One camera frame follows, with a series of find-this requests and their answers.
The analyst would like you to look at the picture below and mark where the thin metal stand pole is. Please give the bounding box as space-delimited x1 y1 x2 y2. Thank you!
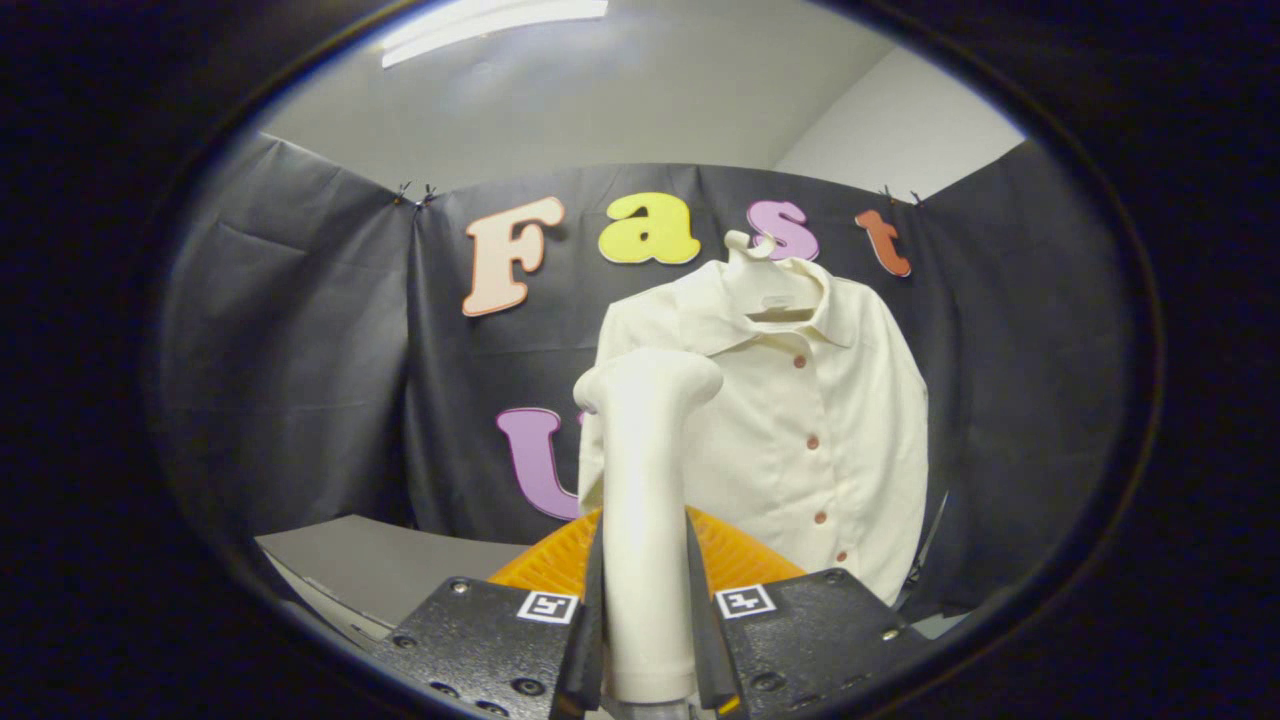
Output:
905 490 951 591

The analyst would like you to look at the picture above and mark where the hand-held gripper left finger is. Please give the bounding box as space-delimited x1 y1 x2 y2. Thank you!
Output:
370 505 606 720

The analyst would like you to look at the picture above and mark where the grey-topped white cabinet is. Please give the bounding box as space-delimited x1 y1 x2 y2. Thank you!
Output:
255 515 531 641

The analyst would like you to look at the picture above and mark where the ceiling light panel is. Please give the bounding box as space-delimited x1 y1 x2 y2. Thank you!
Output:
380 0 609 69

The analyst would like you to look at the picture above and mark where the cream button-up shirt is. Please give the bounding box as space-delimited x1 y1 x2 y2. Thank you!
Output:
578 255 929 606

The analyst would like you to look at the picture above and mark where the black backdrop cloth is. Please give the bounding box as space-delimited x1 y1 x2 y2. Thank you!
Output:
160 130 1131 621

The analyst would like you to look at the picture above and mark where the white clothes hanger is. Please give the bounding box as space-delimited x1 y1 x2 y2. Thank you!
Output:
722 230 827 323

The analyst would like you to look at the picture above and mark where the white garment steamer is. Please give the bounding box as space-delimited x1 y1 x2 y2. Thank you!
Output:
573 348 724 706

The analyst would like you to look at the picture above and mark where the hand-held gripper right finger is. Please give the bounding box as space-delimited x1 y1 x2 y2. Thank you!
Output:
685 505 931 720

